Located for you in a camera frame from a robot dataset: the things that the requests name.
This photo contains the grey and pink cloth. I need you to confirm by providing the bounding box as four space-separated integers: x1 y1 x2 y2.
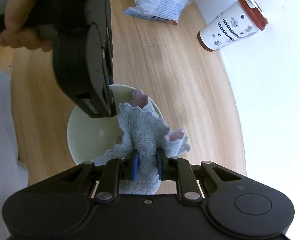
93 89 191 194

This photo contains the pale yellow bowl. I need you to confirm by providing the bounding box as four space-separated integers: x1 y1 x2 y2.
66 84 163 166

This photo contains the person's left hand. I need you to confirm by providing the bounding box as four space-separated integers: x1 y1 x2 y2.
0 0 53 52

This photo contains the blue white plastic food bag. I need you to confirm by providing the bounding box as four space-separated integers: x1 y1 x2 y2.
125 0 189 25

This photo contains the red lidded white tumbler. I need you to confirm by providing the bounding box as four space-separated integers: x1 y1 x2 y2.
197 0 268 51

